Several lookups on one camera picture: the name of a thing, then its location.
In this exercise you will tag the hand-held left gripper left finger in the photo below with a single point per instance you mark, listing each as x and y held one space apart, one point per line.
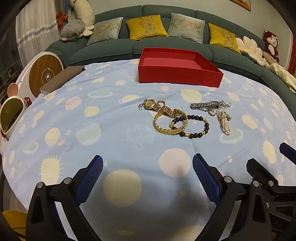
92 176

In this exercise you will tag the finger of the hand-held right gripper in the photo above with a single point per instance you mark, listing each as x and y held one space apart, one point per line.
288 151
261 171

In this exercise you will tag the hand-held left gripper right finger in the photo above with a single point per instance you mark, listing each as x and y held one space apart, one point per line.
205 176

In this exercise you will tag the silver wristwatch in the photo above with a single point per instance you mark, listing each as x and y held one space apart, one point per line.
203 106

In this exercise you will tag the gold wristwatch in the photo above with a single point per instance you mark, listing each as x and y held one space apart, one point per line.
149 104

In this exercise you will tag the red cardboard box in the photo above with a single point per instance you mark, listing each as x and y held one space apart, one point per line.
178 67

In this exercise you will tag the blue planet print tablecloth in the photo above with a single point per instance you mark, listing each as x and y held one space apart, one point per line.
104 139

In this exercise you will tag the cream satin pillows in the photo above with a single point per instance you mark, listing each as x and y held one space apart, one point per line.
284 74

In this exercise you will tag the yellow cloth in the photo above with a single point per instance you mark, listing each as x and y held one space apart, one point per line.
15 224

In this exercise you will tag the small beige pillow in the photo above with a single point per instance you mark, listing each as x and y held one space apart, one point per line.
268 58

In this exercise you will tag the white visor helmet toy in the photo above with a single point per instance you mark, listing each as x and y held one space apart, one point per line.
10 115

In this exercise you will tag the brown cardboard box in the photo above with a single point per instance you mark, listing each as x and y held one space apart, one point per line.
60 78

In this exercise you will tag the white flower plush cushion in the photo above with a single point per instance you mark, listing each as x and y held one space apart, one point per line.
251 49

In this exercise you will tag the red plush monkey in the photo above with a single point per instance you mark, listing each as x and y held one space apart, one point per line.
271 44

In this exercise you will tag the round white wood-faced appliance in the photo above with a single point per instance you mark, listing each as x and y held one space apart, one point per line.
44 71

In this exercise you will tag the green sofa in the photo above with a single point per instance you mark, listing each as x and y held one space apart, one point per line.
108 51

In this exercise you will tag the yellow embroidered cushion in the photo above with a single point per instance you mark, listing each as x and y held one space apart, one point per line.
223 37
146 27

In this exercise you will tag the white sheer curtain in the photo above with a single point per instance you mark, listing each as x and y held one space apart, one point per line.
32 44

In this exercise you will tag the grey embroidered cushion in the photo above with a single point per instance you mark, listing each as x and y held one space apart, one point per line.
105 31
186 27

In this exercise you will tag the grey plush pig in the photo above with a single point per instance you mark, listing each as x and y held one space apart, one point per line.
71 30

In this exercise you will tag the red bow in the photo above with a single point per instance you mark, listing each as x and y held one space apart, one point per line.
62 20

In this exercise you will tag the white plush toy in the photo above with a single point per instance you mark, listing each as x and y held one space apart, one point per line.
84 16

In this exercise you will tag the framed wall picture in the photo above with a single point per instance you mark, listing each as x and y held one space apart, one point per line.
241 3

